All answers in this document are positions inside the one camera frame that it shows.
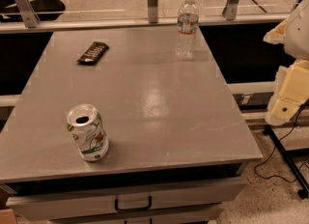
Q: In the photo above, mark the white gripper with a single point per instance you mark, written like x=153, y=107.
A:
x=298, y=38

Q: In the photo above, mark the clear plastic water bottle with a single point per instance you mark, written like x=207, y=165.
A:
x=187, y=24

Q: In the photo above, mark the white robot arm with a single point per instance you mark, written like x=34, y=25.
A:
x=296, y=43

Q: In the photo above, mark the black rxbar chocolate bar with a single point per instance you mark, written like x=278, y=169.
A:
x=92, y=55

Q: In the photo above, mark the lower grey drawer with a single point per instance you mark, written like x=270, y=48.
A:
x=178, y=215

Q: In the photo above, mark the white green soda can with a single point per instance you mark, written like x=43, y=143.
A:
x=84, y=123

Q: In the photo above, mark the middle metal bracket post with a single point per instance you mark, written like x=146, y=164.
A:
x=152, y=11

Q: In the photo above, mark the left metal bracket post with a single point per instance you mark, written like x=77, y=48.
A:
x=29, y=18

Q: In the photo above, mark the grey drawer with black handle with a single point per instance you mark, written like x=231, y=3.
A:
x=159, y=196

